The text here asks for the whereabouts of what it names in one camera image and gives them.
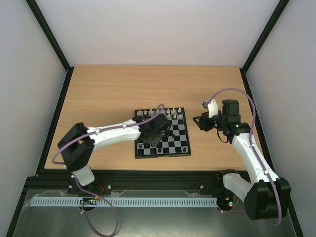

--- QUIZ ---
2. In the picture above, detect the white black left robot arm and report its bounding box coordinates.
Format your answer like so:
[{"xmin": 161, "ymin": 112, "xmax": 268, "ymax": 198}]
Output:
[{"xmin": 58, "ymin": 114, "xmax": 170, "ymax": 187}]

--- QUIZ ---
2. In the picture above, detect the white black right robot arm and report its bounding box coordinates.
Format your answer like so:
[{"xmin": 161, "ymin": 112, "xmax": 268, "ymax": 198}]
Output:
[{"xmin": 193, "ymin": 99, "xmax": 291, "ymax": 220}]

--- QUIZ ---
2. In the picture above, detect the black and grey chessboard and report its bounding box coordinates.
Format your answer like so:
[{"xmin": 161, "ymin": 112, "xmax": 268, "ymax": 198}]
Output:
[{"xmin": 135, "ymin": 107, "xmax": 191, "ymax": 159}]

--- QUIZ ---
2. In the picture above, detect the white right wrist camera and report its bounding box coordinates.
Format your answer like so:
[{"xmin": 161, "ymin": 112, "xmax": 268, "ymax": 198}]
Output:
[{"xmin": 202, "ymin": 99, "xmax": 219, "ymax": 119}]

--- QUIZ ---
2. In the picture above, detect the grey slotted cable duct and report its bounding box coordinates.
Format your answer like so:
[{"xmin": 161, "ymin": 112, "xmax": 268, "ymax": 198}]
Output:
[{"xmin": 30, "ymin": 197, "xmax": 218, "ymax": 208}]

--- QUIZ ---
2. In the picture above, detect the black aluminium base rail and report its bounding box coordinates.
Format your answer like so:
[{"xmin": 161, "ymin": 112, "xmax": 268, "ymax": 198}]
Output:
[{"xmin": 23, "ymin": 170, "xmax": 236, "ymax": 197}]

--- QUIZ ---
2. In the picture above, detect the black right frame post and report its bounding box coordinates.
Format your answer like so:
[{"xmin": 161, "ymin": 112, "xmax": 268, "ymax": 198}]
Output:
[{"xmin": 241, "ymin": 0, "xmax": 290, "ymax": 72}]

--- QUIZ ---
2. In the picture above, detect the black frame post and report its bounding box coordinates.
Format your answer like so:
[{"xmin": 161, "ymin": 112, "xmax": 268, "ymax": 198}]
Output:
[
  {"xmin": 26, "ymin": 0, "xmax": 74, "ymax": 72},
  {"xmin": 241, "ymin": 0, "xmax": 290, "ymax": 72}
]

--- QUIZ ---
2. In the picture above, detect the black left frame post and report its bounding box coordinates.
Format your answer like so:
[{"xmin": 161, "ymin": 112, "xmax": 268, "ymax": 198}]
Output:
[{"xmin": 26, "ymin": 0, "xmax": 74, "ymax": 72}]

